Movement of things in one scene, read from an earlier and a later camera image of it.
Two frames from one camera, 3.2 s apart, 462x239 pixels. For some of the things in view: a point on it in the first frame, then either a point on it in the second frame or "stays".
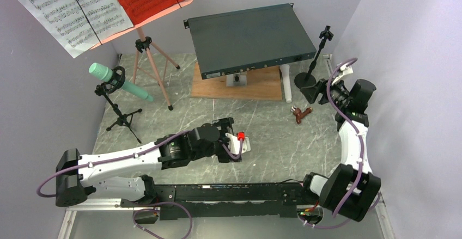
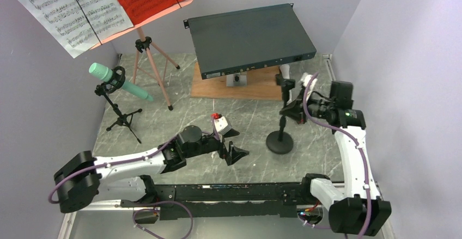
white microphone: (285, 70) stays
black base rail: (230, 200) stays
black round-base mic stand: (304, 79) → (280, 142)
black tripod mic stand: (115, 81) stays
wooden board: (264, 84) stays
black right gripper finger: (312, 92) → (295, 111)
